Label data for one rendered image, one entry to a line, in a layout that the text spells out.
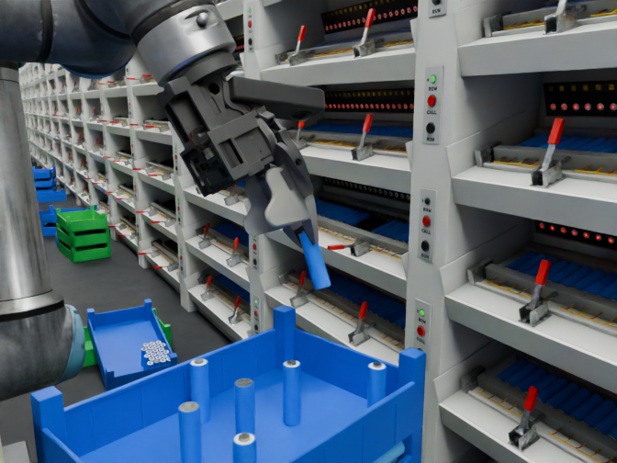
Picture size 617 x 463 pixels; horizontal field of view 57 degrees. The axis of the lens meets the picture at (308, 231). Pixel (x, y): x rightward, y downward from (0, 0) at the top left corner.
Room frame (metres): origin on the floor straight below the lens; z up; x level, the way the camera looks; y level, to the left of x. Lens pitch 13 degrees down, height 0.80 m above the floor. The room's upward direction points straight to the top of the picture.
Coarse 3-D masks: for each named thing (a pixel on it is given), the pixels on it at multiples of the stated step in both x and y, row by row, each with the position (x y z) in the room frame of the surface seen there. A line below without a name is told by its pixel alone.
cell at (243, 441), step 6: (234, 438) 0.39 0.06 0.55; (240, 438) 0.39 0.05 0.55; (246, 438) 0.39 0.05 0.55; (252, 438) 0.39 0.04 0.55; (234, 444) 0.38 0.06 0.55; (240, 444) 0.38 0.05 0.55; (246, 444) 0.38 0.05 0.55; (252, 444) 0.38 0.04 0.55; (234, 450) 0.38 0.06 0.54; (240, 450) 0.38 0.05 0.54; (246, 450) 0.38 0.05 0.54; (252, 450) 0.38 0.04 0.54; (234, 456) 0.38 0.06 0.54; (240, 456) 0.38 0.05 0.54; (246, 456) 0.38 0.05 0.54; (252, 456) 0.38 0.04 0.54; (234, 462) 0.38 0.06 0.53; (240, 462) 0.38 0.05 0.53; (246, 462) 0.38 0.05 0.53; (252, 462) 0.38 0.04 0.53
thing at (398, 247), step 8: (320, 216) 1.36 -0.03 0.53; (320, 224) 1.33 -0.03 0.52; (328, 224) 1.30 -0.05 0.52; (336, 224) 1.28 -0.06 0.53; (344, 224) 1.26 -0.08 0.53; (344, 232) 1.24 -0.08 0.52; (352, 232) 1.21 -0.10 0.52; (360, 232) 1.19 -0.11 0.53; (368, 232) 1.18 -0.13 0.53; (352, 240) 1.20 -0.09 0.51; (376, 240) 1.13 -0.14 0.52; (384, 240) 1.12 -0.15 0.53; (392, 240) 1.11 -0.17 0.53; (384, 248) 1.11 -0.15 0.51; (392, 248) 1.09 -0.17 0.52; (400, 248) 1.07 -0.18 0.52; (408, 248) 1.05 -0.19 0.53; (392, 256) 1.07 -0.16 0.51; (400, 256) 1.05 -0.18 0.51
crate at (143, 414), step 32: (288, 320) 0.63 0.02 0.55; (224, 352) 0.58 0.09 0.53; (256, 352) 0.61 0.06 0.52; (288, 352) 0.63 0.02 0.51; (320, 352) 0.61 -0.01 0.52; (352, 352) 0.57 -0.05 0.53; (416, 352) 0.52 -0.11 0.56; (128, 384) 0.50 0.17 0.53; (160, 384) 0.52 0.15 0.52; (224, 384) 0.58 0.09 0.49; (256, 384) 0.59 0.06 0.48; (320, 384) 0.59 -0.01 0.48; (352, 384) 0.57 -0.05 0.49; (416, 384) 0.50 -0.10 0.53; (64, 416) 0.45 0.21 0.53; (96, 416) 0.47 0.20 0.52; (128, 416) 0.49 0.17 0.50; (160, 416) 0.52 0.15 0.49; (224, 416) 0.53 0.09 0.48; (256, 416) 0.53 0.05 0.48; (320, 416) 0.53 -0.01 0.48; (352, 416) 0.53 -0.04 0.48; (384, 416) 0.47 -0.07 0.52; (416, 416) 0.51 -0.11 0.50; (64, 448) 0.39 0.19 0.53; (96, 448) 0.47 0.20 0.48; (128, 448) 0.47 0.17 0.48; (160, 448) 0.47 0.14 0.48; (224, 448) 0.47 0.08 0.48; (256, 448) 0.47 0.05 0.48; (288, 448) 0.47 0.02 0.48; (320, 448) 0.40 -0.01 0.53; (352, 448) 0.43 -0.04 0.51; (384, 448) 0.47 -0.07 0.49
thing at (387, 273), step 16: (336, 192) 1.51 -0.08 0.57; (352, 192) 1.44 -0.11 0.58; (400, 208) 1.27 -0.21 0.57; (288, 240) 1.38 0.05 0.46; (320, 240) 1.27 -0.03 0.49; (336, 240) 1.25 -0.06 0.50; (336, 256) 1.19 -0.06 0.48; (352, 256) 1.14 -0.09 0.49; (368, 256) 1.12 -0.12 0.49; (384, 256) 1.10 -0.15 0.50; (352, 272) 1.15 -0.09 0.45; (368, 272) 1.09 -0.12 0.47; (384, 272) 1.04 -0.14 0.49; (400, 272) 1.01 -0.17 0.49; (384, 288) 1.05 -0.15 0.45; (400, 288) 1.00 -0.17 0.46
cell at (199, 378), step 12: (192, 360) 0.52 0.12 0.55; (204, 360) 0.53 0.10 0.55; (192, 372) 0.51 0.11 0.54; (204, 372) 0.51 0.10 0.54; (192, 384) 0.51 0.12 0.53; (204, 384) 0.51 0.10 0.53; (192, 396) 0.51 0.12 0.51; (204, 396) 0.51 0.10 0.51; (204, 408) 0.51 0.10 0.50; (204, 420) 0.51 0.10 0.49
